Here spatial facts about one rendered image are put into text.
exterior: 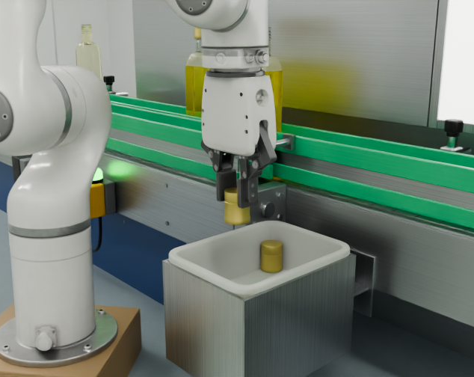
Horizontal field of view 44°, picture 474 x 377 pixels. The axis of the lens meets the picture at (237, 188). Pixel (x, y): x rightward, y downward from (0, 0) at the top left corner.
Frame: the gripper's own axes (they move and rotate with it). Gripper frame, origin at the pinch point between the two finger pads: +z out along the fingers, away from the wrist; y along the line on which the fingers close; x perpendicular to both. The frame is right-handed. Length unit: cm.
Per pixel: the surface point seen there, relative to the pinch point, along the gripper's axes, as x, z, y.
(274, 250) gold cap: -10.9, 12.9, 3.6
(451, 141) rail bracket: -31.2, -3.8, -13.7
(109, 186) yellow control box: -10, 12, 50
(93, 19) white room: -323, -27, 604
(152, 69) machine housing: -42, -9, 80
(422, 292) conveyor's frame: -20.2, 16.2, -16.8
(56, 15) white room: -276, -32, 604
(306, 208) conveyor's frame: -20.5, 8.6, 5.4
